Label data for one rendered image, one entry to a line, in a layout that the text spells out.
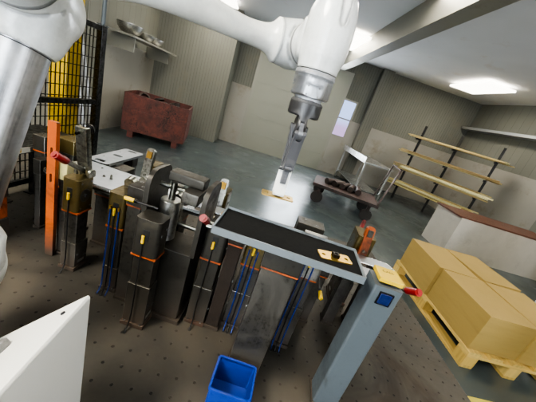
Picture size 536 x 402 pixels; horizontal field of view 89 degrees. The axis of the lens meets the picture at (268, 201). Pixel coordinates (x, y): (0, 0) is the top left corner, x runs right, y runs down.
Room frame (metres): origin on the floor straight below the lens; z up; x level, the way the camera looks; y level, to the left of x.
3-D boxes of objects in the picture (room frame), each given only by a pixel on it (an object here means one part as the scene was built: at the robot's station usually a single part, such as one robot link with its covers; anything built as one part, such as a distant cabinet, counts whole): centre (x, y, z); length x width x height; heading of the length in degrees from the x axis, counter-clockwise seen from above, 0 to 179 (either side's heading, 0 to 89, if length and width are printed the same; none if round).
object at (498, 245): (4.78, -3.98, 0.35); 2.01 x 0.64 x 0.70; 96
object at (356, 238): (1.14, -0.45, 0.88); 0.14 x 0.09 x 0.36; 179
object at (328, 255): (0.60, -0.20, 1.17); 0.08 x 0.04 x 0.01; 101
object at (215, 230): (0.61, -0.08, 1.16); 0.37 x 0.14 x 0.02; 89
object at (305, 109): (0.67, -0.01, 1.44); 0.08 x 0.07 x 0.09; 6
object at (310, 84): (0.67, -0.01, 1.51); 0.09 x 0.09 x 0.06
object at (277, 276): (0.61, -0.08, 0.92); 0.10 x 0.08 x 0.45; 89
